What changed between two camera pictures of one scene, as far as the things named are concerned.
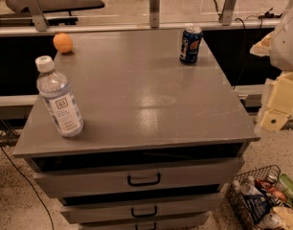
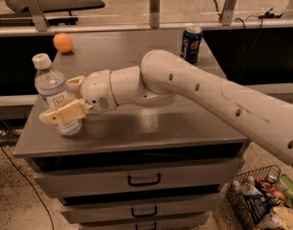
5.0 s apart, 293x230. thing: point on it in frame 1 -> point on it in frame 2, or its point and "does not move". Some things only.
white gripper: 286,45 -> 97,91
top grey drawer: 141,176 does not move
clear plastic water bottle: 58,98 does not move
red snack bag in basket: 272,189 does not move
